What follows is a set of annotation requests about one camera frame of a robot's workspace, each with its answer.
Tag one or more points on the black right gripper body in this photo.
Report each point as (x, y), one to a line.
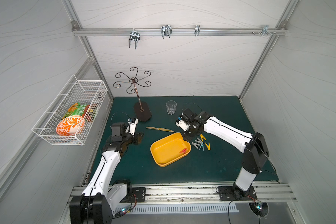
(192, 134)

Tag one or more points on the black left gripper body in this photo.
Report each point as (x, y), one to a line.
(136, 137)

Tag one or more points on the yellow plastic storage box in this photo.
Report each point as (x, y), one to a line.
(167, 150)

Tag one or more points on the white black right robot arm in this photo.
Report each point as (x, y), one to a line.
(252, 146)

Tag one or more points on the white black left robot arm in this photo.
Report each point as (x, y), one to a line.
(98, 202)

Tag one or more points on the dark oval stand with copper rod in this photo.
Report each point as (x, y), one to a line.
(141, 108)

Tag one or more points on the clear drinking glass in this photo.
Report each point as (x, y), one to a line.
(171, 107)

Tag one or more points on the orange patterned bowl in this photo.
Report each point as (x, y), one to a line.
(71, 126)

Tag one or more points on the green snack packet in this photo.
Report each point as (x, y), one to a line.
(84, 110)

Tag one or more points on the small metal hook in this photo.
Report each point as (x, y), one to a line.
(197, 30)

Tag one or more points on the metal loop hook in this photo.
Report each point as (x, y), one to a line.
(166, 31)

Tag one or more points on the metal double hook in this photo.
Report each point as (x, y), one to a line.
(134, 38)

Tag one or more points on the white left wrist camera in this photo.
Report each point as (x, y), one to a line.
(132, 123)

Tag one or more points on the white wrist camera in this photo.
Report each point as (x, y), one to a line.
(132, 123)
(182, 124)

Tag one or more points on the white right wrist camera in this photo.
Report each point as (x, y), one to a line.
(182, 124)

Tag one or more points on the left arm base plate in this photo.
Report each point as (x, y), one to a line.
(137, 194)

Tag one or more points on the white wire wall basket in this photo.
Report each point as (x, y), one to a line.
(75, 91)

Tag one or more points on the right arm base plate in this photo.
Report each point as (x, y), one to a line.
(232, 193)

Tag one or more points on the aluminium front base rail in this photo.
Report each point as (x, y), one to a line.
(212, 192)

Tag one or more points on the metal bracket hook right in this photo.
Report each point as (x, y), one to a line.
(265, 31)

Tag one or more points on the aluminium top rail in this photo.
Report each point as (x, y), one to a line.
(177, 31)

